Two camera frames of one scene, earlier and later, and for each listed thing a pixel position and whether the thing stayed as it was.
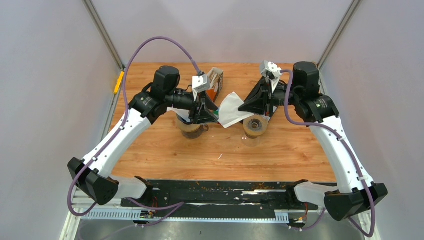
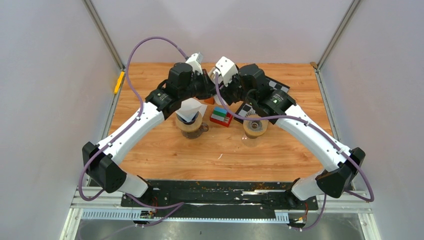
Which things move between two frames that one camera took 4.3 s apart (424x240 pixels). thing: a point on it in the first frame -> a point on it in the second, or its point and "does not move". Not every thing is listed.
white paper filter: (228, 112) -> (217, 100)
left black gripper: (205, 115) -> (209, 91)
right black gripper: (262, 101) -> (225, 91)
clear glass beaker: (250, 142) does not move
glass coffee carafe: (204, 127) does not move
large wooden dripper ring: (187, 127) does not move
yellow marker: (118, 85) does not move
